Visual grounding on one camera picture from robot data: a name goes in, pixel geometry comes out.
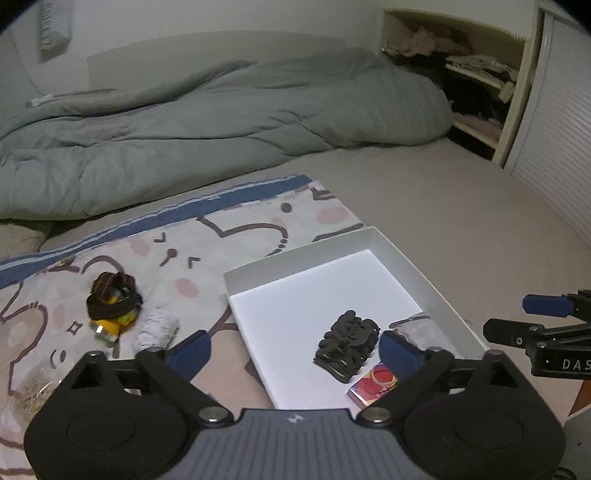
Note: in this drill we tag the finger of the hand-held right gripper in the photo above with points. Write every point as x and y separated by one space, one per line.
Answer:
547 305
508 332

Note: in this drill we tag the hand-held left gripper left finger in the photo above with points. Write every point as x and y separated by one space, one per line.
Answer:
189 353

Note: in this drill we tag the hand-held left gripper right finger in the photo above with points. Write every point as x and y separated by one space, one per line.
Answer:
399 355

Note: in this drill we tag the grey plastic packet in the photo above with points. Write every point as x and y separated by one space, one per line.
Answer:
422 332

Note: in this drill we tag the blue and red card box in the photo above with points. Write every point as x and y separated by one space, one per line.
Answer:
371 385

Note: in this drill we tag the dark brown hair claw clip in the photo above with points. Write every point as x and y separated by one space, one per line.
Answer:
346 344

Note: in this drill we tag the white cardboard box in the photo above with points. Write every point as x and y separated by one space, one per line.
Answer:
286 323

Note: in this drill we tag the clear bag of rubber bands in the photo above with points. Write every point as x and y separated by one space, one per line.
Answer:
32 392

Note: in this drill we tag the cartoon bear printed blanket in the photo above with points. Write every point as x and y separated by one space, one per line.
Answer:
217 350

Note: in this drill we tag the white panel with orange patch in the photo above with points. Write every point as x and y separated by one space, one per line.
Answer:
579 443

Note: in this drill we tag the bed with beige sheet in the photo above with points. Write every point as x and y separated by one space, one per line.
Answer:
438 194

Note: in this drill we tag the white louvered door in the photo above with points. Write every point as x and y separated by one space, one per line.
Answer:
558 115

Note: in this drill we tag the folded pink clothes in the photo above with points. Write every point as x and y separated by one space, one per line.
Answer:
478 127

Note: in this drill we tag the beige fluffy pillow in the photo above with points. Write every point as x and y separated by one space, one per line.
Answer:
18 240

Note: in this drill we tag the dark clothes pile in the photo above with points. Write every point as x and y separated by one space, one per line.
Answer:
475 99

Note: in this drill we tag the grey quilted duvet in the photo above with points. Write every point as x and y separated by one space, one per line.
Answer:
207 129

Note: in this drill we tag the folded beige clothes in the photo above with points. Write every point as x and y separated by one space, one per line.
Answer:
480 67

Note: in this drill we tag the pink crumpled clothes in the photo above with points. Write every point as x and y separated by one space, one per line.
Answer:
422 41

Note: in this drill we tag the white power strip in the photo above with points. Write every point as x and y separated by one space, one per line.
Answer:
40 100

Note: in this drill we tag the white headboard panel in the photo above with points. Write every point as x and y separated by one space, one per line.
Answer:
207 50

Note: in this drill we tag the cream wall shelf niche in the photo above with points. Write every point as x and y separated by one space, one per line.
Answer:
515 92

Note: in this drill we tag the white wall-mounted unit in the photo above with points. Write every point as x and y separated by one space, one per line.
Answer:
55 32

